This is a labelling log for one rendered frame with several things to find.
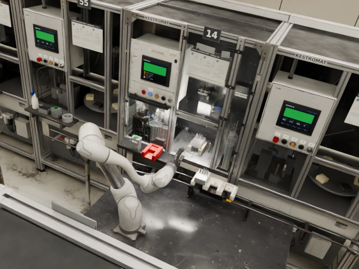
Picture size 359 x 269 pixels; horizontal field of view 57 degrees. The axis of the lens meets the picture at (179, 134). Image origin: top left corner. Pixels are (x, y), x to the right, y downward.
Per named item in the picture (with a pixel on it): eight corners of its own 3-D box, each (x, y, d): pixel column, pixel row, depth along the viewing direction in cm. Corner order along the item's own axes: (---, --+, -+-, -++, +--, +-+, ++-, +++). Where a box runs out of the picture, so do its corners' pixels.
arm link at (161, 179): (168, 162, 233) (156, 169, 241) (158, 174, 221) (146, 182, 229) (178, 174, 234) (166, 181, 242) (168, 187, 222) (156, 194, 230)
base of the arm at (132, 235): (139, 244, 235) (139, 239, 232) (112, 231, 241) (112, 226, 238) (150, 227, 249) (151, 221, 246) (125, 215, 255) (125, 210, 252)
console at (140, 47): (126, 93, 275) (129, 39, 251) (143, 81, 298) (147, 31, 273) (172, 108, 264) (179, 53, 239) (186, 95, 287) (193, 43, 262)
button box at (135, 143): (130, 148, 289) (130, 137, 283) (134, 144, 296) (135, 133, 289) (138, 151, 287) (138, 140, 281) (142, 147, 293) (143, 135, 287)
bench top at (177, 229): (58, 244, 231) (57, 240, 229) (134, 164, 315) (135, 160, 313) (269, 351, 190) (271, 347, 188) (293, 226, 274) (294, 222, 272)
